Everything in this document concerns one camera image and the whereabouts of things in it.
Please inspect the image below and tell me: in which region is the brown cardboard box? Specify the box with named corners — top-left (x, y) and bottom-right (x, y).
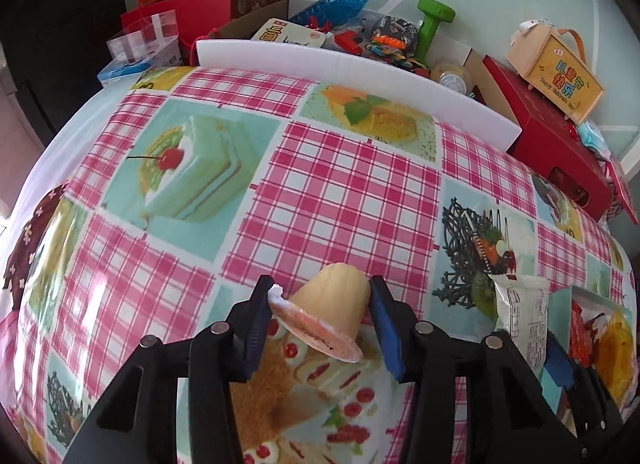
top-left (197, 0), bottom-right (493, 109)

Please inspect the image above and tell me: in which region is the dark patterned pouch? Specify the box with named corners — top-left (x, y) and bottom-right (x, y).
top-left (371, 15), bottom-right (420, 57)

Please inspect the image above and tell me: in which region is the colourful toy bundle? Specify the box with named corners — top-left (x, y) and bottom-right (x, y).
top-left (365, 41), bottom-right (431, 77)

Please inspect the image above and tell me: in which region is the white foam board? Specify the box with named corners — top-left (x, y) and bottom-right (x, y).
top-left (196, 38), bottom-right (523, 149)

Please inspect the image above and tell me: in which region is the light blue wipes pack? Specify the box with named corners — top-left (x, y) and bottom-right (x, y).
top-left (575, 120), bottom-right (612, 155)

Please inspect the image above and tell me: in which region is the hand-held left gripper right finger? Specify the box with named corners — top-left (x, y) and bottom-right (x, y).
top-left (369, 275), bottom-right (588, 464)

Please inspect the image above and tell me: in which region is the green dumbbell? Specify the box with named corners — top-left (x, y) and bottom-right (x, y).
top-left (414, 0), bottom-right (457, 67)

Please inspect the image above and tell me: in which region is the plain red box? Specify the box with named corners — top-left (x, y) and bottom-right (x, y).
top-left (120, 0), bottom-right (233, 67)

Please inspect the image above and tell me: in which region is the white snack packet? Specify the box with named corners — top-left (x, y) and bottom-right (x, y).
top-left (487, 273), bottom-right (551, 380)

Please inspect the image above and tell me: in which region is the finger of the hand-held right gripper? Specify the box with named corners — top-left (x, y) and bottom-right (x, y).
top-left (542, 331), bottom-right (626, 447)

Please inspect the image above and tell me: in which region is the red gift box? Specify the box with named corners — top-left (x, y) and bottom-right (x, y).
top-left (481, 54), bottom-right (615, 221)

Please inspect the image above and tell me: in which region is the orange jelly cup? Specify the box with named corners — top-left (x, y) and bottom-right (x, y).
top-left (267, 264), bottom-right (372, 364)

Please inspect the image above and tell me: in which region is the clear plastic bottle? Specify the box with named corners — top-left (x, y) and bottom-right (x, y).
top-left (429, 58), bottom-right (473, 94)

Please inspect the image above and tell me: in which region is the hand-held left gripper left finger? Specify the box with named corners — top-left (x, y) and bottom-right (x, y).
top-left (62, 274), bottom-right (286, 464)

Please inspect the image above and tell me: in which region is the red patterned box lid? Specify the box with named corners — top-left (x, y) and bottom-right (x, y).
top-left (602, 154), bottom-right (640, 225)

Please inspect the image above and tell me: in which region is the yellow carry box with handle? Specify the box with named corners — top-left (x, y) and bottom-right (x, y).
top-left (506, 18), bottom-right (606, 125)

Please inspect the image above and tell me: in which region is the white and yellow game box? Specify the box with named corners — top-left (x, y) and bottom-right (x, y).
top-left (250, 18), bottom-right (328, 49)

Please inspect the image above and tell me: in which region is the blue bead bottle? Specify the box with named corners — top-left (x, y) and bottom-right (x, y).
top-left (287, 0), bottom-right (381, 27)

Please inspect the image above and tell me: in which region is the blue plastic case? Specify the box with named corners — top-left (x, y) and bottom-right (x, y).
top-left (96, 56), bottom-right (153, 89)

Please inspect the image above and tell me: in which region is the teal cardboard tray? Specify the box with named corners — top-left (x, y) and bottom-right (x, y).
top-left (537, 285), bottom-right (640, 425)

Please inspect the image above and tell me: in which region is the black cabinet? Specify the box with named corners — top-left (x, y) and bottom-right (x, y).
top-left (0, 0), bottom-right (128, 135)

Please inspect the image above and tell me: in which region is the clear plastic box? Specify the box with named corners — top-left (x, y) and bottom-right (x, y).
top-left (106, 11), bottom-right (182, 69)

